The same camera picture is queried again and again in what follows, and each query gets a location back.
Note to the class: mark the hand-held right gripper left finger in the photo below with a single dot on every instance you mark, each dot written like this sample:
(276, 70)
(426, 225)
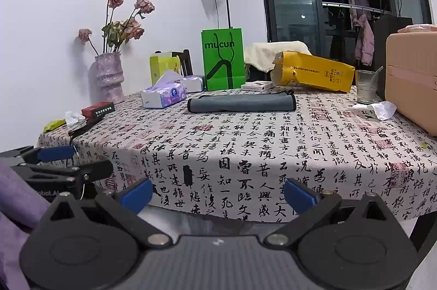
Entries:
(136, 196)

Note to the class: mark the pink cloth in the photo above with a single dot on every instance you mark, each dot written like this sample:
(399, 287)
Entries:
(420, 28)

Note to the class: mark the calligraphy print tablecloth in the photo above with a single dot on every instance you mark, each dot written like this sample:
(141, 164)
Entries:
(239, 146)

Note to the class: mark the mottled purple vase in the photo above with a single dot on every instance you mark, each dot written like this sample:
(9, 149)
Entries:
(107, 81)

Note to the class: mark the flat white box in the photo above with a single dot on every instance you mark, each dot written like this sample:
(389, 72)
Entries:
(256, 86)

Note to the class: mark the yellow paper bag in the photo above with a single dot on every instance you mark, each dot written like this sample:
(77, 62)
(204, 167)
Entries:
(317, 73)

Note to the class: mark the white tissue pack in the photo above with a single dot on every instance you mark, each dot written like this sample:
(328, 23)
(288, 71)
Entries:
(193, 83)

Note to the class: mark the dark wooden chair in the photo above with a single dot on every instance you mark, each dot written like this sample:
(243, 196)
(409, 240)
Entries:
(187, 62)

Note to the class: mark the green paper bag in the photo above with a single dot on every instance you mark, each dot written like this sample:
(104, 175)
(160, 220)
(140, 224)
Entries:
(213, 71)

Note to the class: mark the yellow-green carton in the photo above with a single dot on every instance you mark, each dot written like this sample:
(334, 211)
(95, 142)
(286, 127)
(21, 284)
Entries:
(164, 66)

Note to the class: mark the crumpled white tissue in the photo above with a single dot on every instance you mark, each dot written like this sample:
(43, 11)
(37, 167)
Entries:
(384, 109)
(71, 119)

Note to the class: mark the purple tissue pack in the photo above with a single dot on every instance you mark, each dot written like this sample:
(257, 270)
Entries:
(164, 97)

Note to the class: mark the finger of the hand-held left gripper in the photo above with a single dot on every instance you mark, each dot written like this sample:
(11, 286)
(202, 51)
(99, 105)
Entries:
(95, 170)
(56, 153)

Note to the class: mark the cream cloth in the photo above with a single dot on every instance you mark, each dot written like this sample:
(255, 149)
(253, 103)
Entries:
(263, 54)

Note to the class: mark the pink jacket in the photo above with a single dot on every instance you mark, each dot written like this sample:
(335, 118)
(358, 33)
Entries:
(365, 40)

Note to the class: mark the red box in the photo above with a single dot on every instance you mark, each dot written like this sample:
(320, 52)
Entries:
(97, 109)

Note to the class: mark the grey towel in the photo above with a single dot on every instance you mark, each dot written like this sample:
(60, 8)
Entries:
(239, 103)

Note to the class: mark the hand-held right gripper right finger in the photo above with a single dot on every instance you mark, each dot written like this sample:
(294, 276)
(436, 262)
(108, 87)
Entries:
(300, 196)

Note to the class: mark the black flat device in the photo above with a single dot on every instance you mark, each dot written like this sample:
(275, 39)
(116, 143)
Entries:
(83, 126)

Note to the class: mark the clear drinking straw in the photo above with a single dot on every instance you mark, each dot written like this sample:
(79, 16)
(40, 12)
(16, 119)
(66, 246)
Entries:
(378, 70)

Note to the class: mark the clear glass cup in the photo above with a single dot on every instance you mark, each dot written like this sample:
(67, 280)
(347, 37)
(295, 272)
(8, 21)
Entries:
(365, 88)

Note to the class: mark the person's left forearm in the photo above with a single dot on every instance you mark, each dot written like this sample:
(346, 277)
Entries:
(13, 218)

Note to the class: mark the yellow-green packet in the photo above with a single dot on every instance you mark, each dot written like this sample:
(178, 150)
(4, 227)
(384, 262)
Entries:
(54, 125)

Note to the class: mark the small yellow scrap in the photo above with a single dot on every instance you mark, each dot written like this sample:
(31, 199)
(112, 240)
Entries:
(423, 144)

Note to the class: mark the dark framed sliding door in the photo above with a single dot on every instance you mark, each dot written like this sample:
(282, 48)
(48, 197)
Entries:
(290, 3)

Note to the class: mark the beige cardboard box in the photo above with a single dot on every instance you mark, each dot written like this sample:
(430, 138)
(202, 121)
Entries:
(413, 88)

